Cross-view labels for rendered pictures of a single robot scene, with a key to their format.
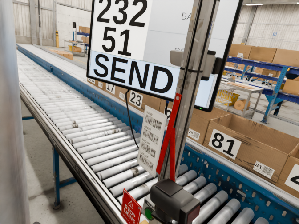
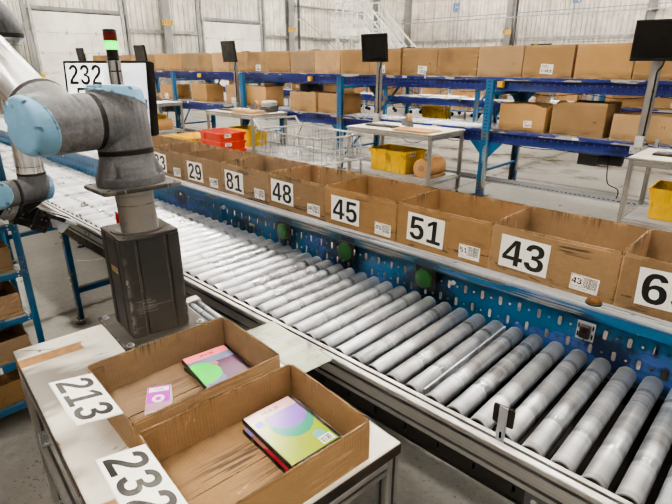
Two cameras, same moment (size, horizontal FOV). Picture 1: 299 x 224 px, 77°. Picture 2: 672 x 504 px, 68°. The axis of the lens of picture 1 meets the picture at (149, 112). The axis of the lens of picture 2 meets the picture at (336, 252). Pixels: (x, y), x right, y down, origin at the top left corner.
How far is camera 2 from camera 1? 1.89 m
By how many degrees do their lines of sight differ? 1
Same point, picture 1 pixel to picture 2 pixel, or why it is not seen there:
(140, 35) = not seen: hidden behind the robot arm
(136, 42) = not seen: hidden behind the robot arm
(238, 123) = (270, 164)
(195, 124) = (212, 170)
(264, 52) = (460, 57)
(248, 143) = (246, 173)
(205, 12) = (113, 79)
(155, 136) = not seen: hidden behind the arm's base
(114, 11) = (80, 75)
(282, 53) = (489, 55)
